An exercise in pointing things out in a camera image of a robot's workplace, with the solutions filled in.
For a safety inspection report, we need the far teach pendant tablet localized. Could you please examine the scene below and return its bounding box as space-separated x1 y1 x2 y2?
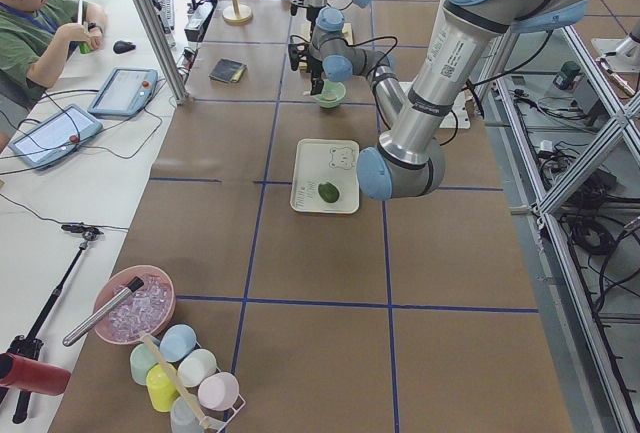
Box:
87 67 158 118

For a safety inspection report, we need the blue cup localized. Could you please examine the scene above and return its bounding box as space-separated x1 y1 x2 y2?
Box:
159 324 197 363

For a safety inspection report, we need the yellow cup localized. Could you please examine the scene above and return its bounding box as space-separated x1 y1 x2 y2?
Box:
145 364 179 413

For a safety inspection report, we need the clear cup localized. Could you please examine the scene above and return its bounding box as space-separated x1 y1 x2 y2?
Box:
170 397 202 433

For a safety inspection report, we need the white bear tray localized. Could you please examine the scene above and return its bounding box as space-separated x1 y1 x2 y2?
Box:
290 139 360 214

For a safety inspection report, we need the wooden mug tree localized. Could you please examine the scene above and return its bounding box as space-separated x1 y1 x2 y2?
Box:
222 0 253 26

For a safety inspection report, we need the metal muddler rod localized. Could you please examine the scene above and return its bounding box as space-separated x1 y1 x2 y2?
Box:
62 276 144 347

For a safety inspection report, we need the green avocado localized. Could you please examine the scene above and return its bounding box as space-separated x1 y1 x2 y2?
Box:
317 182 340 204

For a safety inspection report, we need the pink cup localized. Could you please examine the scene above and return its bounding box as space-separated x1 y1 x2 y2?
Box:
198 372 239 411

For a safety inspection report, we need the black computer mouse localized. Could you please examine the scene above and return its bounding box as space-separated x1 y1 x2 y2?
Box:
112 40 136 54

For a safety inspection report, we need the white cup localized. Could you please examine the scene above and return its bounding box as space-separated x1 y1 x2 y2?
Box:
178 348 217 388

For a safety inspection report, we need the red bottle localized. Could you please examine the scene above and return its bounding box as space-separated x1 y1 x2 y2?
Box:
1 353 71 396

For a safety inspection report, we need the green cup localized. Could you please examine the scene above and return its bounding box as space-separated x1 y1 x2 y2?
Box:
129 343 157 386

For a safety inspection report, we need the pink bowl with ice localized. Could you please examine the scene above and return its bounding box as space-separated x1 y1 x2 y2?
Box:
94 265 176 345

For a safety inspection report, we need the teach pendant tablet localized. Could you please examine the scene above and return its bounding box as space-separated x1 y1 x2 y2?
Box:
9 104 103 169
87 67 158 118

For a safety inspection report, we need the aluminium frame post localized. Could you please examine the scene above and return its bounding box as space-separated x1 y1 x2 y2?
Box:
133 0 188 105

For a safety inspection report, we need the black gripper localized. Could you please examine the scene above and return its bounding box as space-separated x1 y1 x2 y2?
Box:
288 36 324 96
290 0 325 23

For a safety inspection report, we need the green ceramic bowl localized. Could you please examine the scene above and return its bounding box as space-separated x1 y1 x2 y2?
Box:
312 80 346 109

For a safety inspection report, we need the near teach pendant tablet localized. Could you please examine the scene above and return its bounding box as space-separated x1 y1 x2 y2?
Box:
9 104 103 169

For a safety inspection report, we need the person in green shirt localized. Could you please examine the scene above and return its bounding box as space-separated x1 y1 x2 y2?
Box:
0 0 109 152

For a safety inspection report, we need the grey yellow sponge cloth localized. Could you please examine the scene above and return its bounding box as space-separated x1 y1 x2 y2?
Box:
209 58 247 84

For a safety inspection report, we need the wooden cutting board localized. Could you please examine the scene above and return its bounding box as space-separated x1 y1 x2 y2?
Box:
298 22 354 73

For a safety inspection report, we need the black tripod stick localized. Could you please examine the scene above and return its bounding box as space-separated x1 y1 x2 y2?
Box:
0 222 105 425

